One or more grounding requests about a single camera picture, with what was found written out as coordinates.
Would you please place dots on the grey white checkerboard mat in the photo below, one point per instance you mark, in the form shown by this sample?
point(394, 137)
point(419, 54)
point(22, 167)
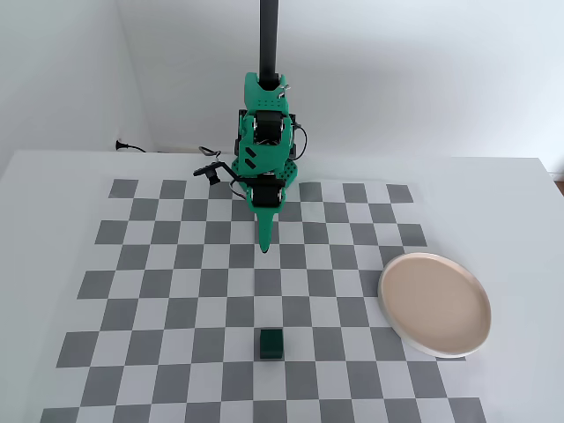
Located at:
point(176, 308)

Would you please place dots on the dark green dice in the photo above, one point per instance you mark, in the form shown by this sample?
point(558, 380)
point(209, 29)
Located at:
point(270, 344)

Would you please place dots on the black vertical pole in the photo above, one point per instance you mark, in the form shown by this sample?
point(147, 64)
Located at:
point(269, 39)

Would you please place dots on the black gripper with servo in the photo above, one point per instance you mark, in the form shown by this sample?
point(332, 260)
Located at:
point(265, 194)

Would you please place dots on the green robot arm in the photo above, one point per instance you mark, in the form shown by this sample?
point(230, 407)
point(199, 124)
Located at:
point(264, 103)

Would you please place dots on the beige round plate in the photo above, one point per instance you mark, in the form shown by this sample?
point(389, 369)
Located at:
point(436, 304)

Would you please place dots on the black wrist camera board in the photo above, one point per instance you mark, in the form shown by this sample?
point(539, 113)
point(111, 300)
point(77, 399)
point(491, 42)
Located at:
point(213, 174)

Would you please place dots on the black wall plug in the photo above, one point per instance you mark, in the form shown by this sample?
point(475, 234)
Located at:
point(121, 145)

